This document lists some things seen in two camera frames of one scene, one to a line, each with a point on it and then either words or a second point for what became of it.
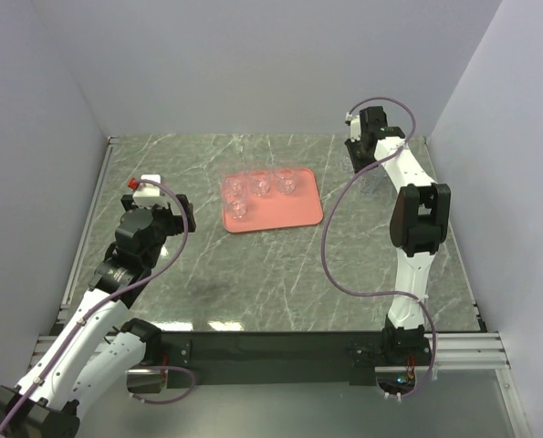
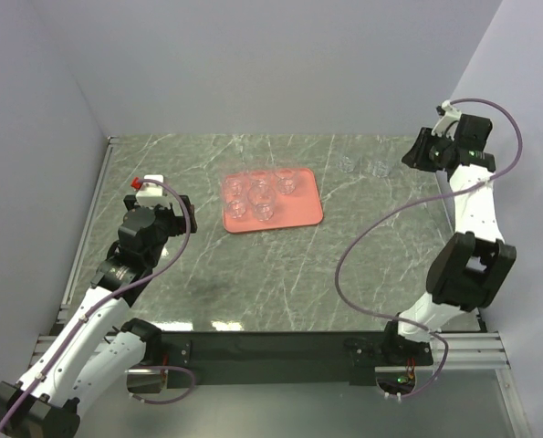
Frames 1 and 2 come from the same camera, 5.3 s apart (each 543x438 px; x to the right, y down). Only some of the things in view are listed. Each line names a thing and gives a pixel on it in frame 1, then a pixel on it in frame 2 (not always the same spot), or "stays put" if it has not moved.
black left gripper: (175, 221) stays put
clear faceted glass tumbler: (235, 205) stays put
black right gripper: (357, 164) → (416, 157)
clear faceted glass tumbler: (345, 163) stays put
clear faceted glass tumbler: (286, 180) stays put
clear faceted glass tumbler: (367, 184) → (263, 212)
